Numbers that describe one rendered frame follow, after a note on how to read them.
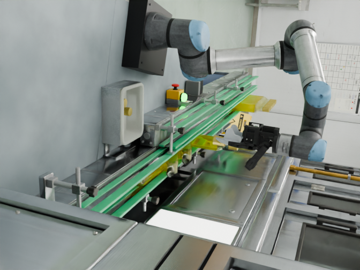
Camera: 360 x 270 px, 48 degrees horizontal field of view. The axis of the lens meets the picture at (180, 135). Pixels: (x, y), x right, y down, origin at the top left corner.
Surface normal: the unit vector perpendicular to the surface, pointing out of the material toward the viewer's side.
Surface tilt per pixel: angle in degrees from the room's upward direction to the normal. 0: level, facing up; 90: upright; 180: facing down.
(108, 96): 90
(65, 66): 0
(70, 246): 90
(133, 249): 90
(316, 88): 88
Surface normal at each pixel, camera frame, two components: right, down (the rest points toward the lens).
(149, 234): 0.04, -0.95
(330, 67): -0.37, 0.26
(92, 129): 0.93, 0.15
